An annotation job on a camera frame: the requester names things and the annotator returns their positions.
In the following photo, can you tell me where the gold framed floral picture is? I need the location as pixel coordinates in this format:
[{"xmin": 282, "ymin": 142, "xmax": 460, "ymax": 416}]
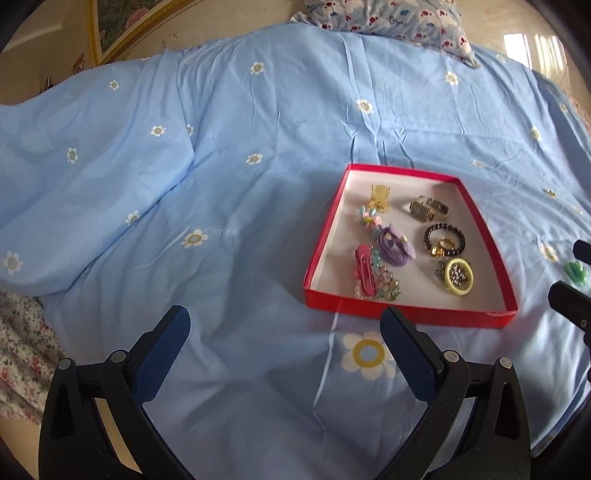
[{"xmin": 92, "ymin": 0, "xmax": 218, "ymax": 65}]

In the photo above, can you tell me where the black bead bracelet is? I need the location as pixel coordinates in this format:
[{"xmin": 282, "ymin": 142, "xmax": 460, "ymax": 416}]
[{"xmin": 423, "ymin": 223, "xmax": 466, "ymax": 258}]

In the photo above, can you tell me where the yellow hair claw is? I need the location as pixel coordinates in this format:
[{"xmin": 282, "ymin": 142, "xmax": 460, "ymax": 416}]
[{"xmin": 368, "ymin": 184, "xmax": 392, "ymax": 214}]

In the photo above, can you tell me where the red cardboard box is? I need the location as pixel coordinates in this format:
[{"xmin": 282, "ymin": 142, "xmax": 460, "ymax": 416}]
[{"xmin": 303, "ymin": 164, "xmax": 518, "ymax": 329}]

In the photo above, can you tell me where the yellow hair tie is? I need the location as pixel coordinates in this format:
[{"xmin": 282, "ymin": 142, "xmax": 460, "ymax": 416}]
[{"xmin": 441, "ymin": 258, "xmax": 475, "ymax": 296}]

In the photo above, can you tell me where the purple hair tie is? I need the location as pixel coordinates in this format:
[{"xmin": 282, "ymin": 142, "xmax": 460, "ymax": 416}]
[{"xmin": 378, "ymin": 223, "xmax": 416, "ymax": 267}]

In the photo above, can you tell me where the blue daisy bedsheet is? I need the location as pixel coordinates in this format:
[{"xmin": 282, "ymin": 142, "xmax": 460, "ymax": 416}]
[{"xmin": 0, "ymin": 21, "xmax": 591, "ymax": 480}]

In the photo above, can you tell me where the crystal bead bracelet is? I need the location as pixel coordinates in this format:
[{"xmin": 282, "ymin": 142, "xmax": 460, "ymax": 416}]
[{"xmin": 353, "ymin": 251, "xmax": 402, "ymax": 303}]

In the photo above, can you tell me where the silver chain bracelet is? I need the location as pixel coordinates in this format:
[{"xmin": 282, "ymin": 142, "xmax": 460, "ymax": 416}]
[{"xmin": 436, "ymin": 258, "xmax": 469, "ymax": 287}]

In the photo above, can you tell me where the blue bear-print pillow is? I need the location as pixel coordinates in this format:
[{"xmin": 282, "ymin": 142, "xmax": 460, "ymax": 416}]
[{"xmin": 305, "ymin": 0, "xmax": 481, "ymax": 69}]

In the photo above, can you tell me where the pink hair clip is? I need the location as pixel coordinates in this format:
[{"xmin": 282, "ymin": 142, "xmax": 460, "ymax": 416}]
[{"xmin": 354, "ymin": 244, "xmax": 379, "ymax": 297}]

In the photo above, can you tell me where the wooden bed headboard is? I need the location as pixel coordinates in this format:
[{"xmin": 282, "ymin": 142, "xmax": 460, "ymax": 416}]
[{"xmin": 457, "ymin": 0, "xmax": 591, "ymax": 93}]

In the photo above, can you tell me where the pastel flower bead bracelet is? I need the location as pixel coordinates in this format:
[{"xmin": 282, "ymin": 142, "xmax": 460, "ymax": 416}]
[{"xmin": 358, "ymin": 206, "xmax": 385, "ymax": 236}]

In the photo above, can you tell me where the gold wristwatch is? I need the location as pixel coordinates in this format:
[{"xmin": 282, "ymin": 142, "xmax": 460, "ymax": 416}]
[{"xmin": 409, "ymin": 195, "xmax": 450, "ymax": 221}]

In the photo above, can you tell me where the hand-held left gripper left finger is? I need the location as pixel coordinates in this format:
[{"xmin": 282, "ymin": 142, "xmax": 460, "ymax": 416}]
[{"xmin": 38, "ymin": 305, "xmax": 195, "ymax": 480}]

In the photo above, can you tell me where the small-flower print cloth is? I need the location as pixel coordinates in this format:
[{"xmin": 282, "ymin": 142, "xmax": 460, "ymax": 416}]
[{"xmin": 0, "ymin": 286, "xmax": 70, "ymax": 425}]

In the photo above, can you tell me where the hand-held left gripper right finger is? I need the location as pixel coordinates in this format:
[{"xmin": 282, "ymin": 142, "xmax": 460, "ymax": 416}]
[{"xmin": 369, "ymin": 306, "xmax": 532, "ymax": 480}]

